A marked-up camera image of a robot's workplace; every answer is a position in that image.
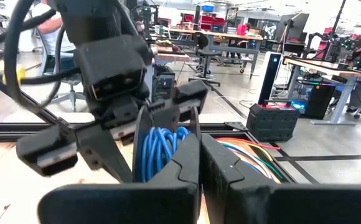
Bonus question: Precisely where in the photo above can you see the black crate with red top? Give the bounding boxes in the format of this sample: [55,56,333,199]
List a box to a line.
[245,99,302,143]

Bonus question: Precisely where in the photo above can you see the orange coiled cable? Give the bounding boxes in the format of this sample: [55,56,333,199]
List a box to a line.
[215,136,281,151]

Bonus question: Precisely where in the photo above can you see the black stool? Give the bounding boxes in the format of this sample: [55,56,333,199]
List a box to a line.
[188,30,222,88]

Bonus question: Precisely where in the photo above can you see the grey office chair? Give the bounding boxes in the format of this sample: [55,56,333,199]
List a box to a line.
[40,27,87,112]

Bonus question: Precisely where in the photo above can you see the black computer tower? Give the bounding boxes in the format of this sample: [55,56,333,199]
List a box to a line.
[291,79,337,121]

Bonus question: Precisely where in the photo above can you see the black monitor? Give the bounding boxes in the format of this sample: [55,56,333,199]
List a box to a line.
[274,12,311,54]

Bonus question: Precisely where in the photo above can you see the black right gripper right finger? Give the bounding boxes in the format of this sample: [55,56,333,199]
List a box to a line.
[200,133,361,224]

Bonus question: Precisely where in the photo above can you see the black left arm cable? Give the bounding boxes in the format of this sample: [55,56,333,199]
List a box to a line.
[0,0,87,114]

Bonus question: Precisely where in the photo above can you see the red storage bins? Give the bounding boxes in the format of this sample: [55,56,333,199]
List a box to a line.
[182,12,228,32]

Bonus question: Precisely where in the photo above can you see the yellow coiled cable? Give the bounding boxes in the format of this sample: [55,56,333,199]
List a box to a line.
[227,141,276,164]

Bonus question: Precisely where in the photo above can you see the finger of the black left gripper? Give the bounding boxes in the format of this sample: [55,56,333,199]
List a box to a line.
[75,126,135,184]
[149,101,182,132]

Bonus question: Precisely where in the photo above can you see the wooden desk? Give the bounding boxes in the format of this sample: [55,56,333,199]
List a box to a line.
[282,55,361,126]

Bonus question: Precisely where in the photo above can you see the small wooden table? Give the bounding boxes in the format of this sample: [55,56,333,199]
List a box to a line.
[151,43,191,102]

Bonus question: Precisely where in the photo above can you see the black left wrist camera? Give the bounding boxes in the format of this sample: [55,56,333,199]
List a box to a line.
[73,34,149,102]

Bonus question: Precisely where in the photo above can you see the long workbench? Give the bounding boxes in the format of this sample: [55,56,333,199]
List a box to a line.
[167,27,265,78]

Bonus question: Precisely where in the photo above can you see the green coiled cable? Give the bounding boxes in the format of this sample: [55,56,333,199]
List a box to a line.
[219,142,286,182]

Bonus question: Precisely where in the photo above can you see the coiled coloured cable bundle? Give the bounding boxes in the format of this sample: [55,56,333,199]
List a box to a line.
[230,149,278,184]

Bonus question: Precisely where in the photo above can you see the long blue cord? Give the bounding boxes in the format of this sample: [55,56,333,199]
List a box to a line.
[140,126,190,183]

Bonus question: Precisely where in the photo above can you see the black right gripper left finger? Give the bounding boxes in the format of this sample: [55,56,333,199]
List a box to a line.
[37,133,202,224]

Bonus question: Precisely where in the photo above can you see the yellow left cable tag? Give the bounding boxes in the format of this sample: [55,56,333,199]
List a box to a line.
[1,63,27,85]

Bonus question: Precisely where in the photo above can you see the white standing tower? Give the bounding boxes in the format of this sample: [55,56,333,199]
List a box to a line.
[256,50,283,106]

